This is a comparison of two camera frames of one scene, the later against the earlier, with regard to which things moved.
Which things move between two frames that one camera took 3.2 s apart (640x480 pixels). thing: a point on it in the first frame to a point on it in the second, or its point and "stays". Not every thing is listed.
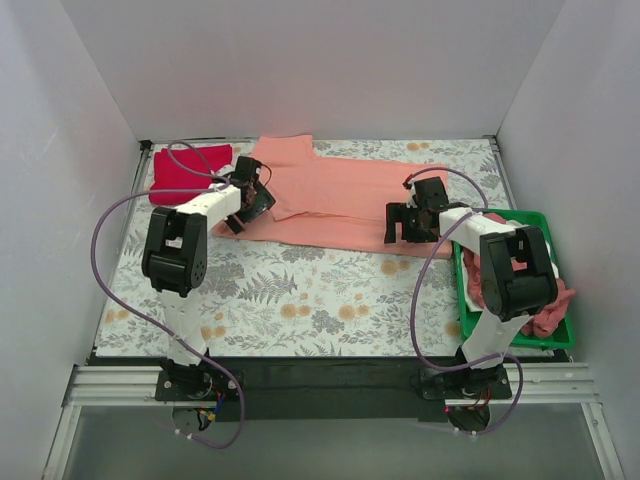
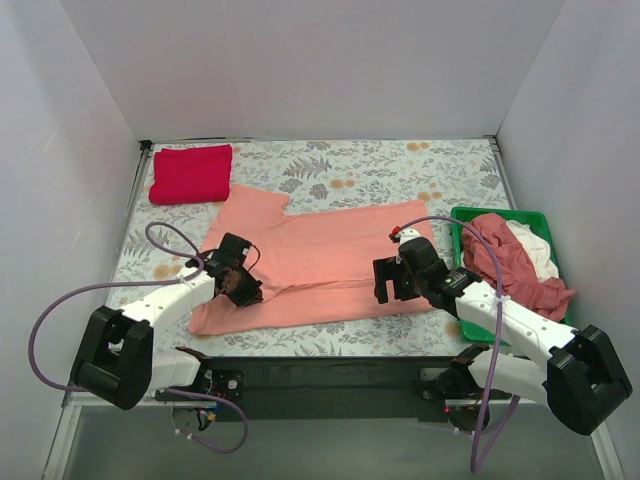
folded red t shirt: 167,175 stays
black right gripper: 406,225 to 388,279
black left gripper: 255,209 to 245,293
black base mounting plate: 327,388 stays
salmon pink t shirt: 330,201 to 316,264
